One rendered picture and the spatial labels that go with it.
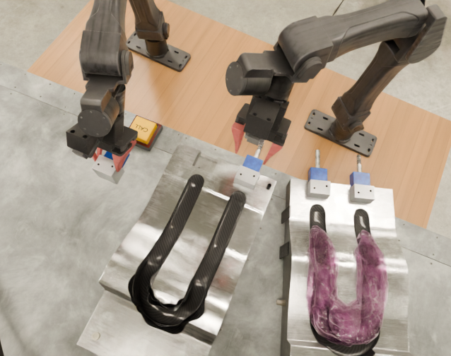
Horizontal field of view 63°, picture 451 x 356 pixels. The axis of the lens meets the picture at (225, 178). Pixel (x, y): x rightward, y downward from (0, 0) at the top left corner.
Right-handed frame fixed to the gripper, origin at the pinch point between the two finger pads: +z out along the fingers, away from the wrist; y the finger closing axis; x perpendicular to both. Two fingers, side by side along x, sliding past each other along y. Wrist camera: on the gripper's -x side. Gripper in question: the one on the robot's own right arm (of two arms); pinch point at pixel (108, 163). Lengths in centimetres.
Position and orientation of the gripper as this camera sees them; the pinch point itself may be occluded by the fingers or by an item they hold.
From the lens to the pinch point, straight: 86.6
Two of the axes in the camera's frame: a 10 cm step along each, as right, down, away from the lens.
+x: 3.2, -5.8, 7.5
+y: 9.2, 3.8, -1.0
